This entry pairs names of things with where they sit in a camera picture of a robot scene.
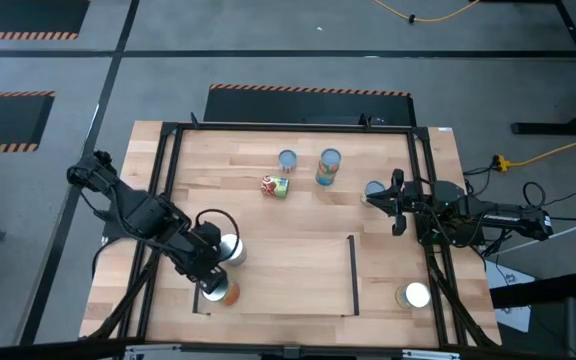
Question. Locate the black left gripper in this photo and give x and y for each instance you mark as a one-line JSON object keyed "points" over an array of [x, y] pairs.
{"points": [[205, 267]]}

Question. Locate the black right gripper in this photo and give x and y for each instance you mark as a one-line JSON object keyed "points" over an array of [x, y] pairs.
{"points": [[410, 202]]}

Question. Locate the yellow and grey tall can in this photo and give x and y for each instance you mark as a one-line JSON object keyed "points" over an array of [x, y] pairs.
{"points": [[235, 250]]}

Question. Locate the orange sided can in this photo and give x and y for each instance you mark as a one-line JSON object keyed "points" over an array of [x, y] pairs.
{"points": [[230, 295]]}

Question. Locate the short orange and green can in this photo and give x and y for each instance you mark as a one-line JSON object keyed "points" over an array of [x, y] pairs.
{"points": [[330, 157]]}

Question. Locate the small white carrot can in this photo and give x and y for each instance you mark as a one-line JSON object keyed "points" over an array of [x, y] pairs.
{"points": [[288, 160]]}

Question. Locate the red and green can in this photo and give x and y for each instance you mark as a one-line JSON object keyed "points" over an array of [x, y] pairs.
{"points": [[275, 186]]}

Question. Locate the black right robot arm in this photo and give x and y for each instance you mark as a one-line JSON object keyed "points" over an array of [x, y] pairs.
{"points": [[508, 217]]}

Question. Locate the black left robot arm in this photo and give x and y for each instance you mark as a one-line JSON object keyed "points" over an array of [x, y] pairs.
{"points": [[138, 212]]}

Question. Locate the wooden shelf with black legs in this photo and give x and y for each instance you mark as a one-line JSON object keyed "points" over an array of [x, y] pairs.
{"points": [[293, 275]]}

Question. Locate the small white label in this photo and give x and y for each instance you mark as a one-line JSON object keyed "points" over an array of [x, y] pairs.
{"points": [[445, 129]]}

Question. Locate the black mat orange striped edge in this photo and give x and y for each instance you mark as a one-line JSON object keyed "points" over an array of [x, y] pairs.
{"points": [[3, 120], [308, 107], [23, 15]]}

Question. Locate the white printed paper sheet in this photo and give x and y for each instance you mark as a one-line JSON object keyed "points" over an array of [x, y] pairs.
{"points": [[515, 317]]}

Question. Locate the black stand base bar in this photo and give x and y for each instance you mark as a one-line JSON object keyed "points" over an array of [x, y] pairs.
{"points": [[543, 290]]}

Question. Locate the black desk leg base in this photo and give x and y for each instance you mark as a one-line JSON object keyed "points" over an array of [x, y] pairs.
{"points": [[558, 129]]}

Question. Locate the black aluminium table frame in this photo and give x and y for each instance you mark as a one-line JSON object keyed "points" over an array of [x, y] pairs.
{"points": [[422, 135]]}

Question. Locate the silver metal bracket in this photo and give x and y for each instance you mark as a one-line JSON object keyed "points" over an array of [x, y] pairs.
{"points": [[153, 352], [430, 355]]}

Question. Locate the black table camera mount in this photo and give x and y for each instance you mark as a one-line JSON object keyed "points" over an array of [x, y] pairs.
{"points": [[290, 353]]}

